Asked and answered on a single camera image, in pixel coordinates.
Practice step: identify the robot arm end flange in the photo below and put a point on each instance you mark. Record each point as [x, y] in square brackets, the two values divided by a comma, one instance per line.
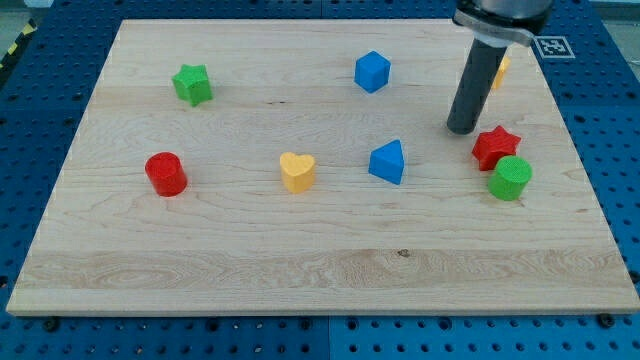
[501, 23]

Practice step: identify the blue triangle block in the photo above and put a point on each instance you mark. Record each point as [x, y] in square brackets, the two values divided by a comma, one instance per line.
[387, 162]

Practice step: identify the blue cube block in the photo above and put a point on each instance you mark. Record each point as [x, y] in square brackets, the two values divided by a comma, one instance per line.
[372, 72]

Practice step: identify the yellow heart block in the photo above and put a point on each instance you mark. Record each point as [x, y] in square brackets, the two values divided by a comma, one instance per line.
[297, 172]

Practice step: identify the wooden board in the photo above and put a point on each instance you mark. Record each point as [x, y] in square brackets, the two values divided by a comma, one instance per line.
[237, 242]

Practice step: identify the red cylinder block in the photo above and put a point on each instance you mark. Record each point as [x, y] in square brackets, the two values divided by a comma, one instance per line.
[166, 174]

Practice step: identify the green star block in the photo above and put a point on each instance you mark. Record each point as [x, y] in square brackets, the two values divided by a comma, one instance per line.
[192, 84]

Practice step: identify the red star block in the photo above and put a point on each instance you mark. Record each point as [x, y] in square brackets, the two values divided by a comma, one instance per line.
[491, 146]

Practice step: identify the green cylinder block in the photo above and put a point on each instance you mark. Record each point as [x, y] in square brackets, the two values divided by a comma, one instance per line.
[510, 177]

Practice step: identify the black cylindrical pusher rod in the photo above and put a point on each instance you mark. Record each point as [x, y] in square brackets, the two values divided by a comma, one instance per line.
[474, 86]

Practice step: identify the yellow block behind rod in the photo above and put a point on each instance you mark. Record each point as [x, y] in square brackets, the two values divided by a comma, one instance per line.
[501, 72]

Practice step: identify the white fiducial marker tag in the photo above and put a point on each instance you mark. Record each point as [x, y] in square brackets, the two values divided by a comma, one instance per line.
[553, 47]

